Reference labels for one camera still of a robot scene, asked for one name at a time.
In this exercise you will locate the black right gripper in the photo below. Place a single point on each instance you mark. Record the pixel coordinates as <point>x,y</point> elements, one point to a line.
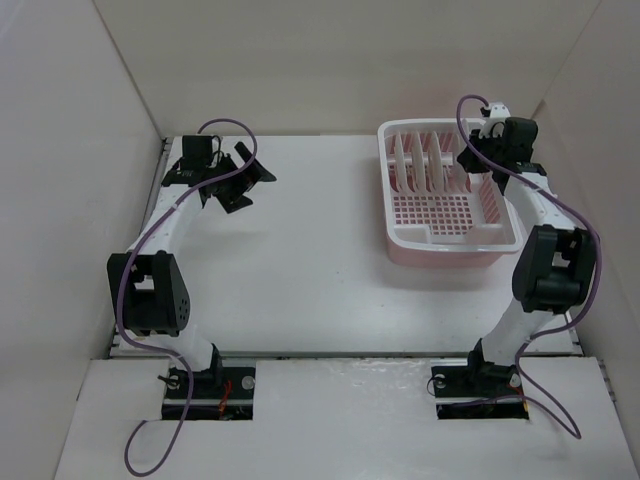
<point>469,163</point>

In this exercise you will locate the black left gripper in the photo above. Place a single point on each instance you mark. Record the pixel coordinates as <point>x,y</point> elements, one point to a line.
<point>252,175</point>

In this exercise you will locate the white plate black rim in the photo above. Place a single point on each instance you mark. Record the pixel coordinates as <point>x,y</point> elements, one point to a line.
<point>457,147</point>

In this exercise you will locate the white plate green rim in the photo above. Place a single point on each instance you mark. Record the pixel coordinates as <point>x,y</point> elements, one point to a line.
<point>435,165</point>

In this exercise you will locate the orange sunburst plate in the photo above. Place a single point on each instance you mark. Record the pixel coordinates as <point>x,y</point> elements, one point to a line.
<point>418,166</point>
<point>400,164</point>

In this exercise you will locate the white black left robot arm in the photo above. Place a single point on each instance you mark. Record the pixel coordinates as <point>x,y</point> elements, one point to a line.
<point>150,298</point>

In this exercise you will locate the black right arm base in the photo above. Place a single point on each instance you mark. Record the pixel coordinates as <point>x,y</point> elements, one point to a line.
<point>466,392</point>

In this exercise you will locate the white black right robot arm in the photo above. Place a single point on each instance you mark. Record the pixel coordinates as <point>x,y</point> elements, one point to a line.
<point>559,267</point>

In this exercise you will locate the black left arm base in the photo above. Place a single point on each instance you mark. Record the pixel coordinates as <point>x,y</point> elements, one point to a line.
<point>227,398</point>

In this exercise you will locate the pink white dish rack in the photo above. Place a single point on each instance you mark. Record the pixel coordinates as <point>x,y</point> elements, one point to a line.
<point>469,225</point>

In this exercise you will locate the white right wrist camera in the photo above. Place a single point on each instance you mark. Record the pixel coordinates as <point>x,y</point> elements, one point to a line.
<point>495,112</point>

